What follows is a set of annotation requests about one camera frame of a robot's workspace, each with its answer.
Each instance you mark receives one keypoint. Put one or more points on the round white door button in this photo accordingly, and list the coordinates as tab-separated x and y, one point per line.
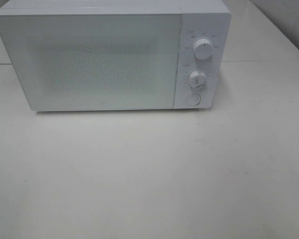
193	99

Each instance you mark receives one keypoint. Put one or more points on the white timer knob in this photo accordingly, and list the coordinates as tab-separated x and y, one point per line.
197	80

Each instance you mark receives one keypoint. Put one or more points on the white microwave door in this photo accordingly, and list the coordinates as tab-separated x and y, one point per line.
90	62

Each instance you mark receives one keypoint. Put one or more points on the upper white power knob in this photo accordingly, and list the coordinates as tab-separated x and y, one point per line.
202	48

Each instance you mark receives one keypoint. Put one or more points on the white microwave oven body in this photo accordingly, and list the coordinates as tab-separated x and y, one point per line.
199	18

